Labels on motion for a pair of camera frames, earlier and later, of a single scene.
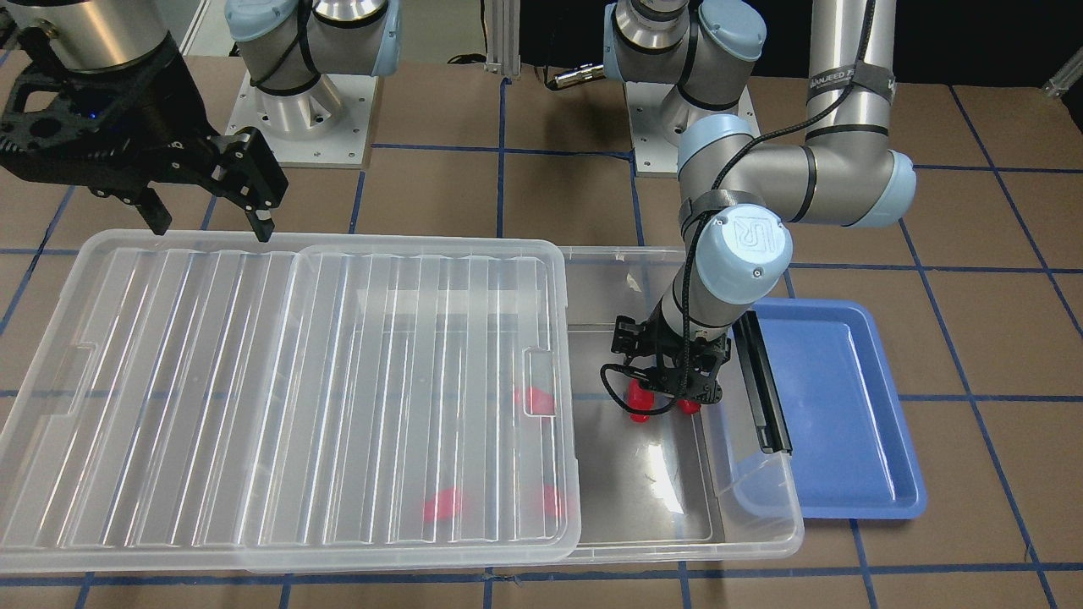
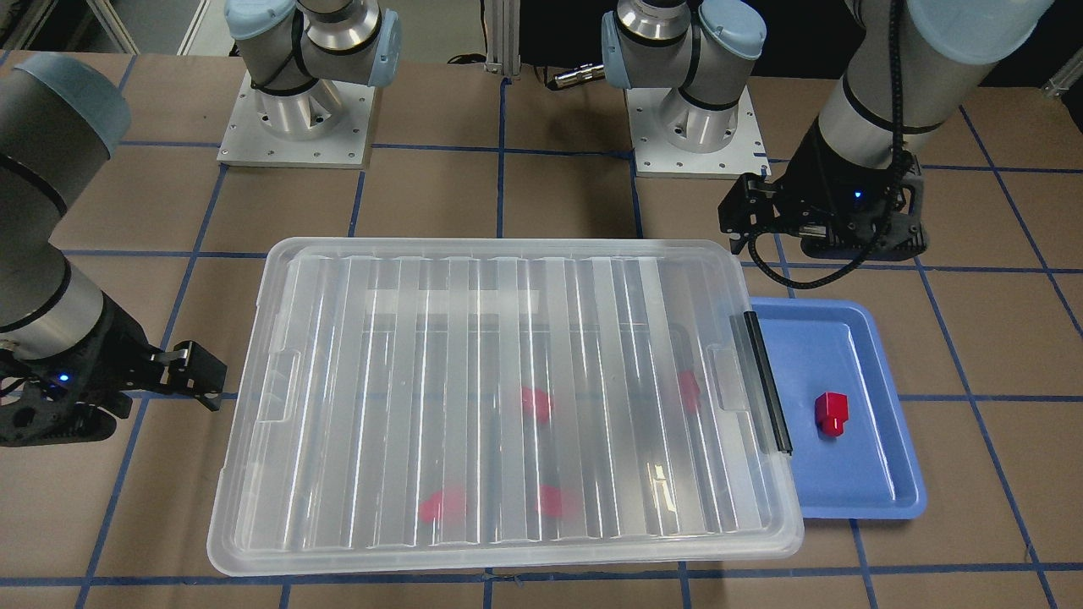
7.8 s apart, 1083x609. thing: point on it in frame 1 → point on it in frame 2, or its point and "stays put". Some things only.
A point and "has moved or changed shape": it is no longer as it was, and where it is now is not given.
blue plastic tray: [849, 441] stays put
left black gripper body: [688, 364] → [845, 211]
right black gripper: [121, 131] → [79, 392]
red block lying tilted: [446, 505] stays put
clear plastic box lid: [206, 399] has moved or changed shape
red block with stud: [640, 399] → [832, 411]
